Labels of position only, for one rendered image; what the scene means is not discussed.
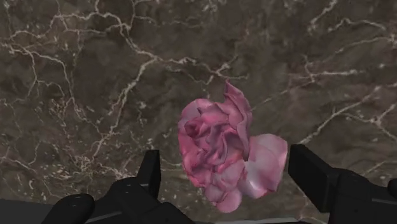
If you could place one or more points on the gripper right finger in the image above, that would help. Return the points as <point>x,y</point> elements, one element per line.
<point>347,192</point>

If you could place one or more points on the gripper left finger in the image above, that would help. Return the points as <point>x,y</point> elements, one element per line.
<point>133,198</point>

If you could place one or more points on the pink rose flower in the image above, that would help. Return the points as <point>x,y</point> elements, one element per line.
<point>217,149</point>

